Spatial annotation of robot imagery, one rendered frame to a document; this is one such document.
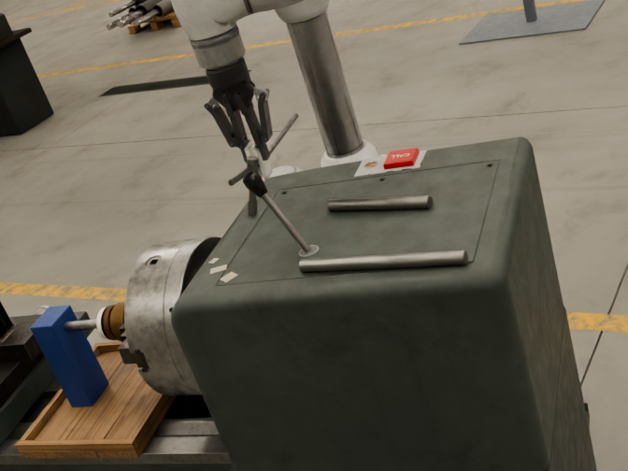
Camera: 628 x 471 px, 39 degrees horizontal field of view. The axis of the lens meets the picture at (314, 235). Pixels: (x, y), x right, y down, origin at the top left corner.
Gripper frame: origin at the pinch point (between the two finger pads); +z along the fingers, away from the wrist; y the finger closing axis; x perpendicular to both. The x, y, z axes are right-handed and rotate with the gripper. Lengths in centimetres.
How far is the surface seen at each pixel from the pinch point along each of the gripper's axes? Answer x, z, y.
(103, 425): 22, 46, 45
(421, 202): 11.1, 7.4, -33.0
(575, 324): -125, 135, -34
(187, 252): 13.5, 11.0, 14.0
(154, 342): 27.0, 21.8, 19.2
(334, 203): 7.8, 7.2, -15.9
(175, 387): 26.3, 33.2, 19.8
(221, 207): -257, 135, 167
